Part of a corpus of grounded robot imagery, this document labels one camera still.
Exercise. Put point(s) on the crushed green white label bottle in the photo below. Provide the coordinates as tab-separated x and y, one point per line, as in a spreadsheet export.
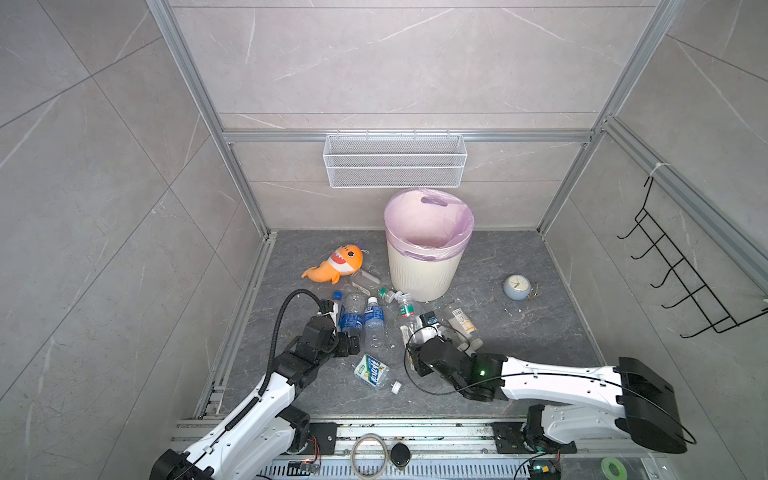
372	371

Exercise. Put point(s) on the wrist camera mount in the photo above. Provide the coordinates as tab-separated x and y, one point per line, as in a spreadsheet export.
433	327
328	308

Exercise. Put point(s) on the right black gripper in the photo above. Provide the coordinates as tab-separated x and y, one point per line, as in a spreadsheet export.
416	355

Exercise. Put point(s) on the pink plastic bin liner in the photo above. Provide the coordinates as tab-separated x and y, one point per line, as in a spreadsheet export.
427	224

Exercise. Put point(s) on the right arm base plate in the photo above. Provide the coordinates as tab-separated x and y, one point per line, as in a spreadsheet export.
519	438

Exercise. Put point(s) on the orange shark plush toy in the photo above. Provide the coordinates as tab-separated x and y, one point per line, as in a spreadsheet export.
344	261

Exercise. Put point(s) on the Pocari Sweat bottle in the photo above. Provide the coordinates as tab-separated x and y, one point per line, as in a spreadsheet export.
351	320

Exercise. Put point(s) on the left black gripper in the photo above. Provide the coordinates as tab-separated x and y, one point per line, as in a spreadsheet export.
346	348

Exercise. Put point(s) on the green label square clear bottle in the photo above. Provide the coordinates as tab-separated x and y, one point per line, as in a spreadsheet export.
371	286

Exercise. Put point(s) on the black round device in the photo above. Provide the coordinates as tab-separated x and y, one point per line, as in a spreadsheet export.
400	455

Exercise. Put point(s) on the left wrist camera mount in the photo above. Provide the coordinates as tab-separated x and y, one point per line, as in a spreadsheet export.
328	308

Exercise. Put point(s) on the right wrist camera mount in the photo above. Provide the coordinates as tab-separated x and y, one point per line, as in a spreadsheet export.
433	327

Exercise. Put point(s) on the clear bottle orange white label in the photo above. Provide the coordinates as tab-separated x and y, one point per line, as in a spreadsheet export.
460	321

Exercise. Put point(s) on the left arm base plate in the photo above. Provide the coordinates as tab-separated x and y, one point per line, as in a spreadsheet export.
315	439

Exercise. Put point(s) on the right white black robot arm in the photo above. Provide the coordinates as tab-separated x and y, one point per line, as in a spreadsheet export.
628	400

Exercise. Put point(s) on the Pocari Sweat bottle upright label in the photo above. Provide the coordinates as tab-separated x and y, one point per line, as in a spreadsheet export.
374	324

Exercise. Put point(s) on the blue cap clear bottle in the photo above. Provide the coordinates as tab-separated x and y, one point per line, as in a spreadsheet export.
338	307

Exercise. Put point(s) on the green band clear square bottle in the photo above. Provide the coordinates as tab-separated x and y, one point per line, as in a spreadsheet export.
409	321

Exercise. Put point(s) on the black wire hook rack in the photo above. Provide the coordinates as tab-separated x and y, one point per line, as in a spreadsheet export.
678	266

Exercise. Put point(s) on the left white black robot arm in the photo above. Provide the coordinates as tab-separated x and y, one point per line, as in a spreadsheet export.
266	424

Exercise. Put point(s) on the green tape roll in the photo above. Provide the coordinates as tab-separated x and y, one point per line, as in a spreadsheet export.
613	469

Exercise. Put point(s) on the cream ribbed trash bin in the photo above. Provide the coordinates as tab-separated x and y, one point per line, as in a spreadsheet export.
425	276

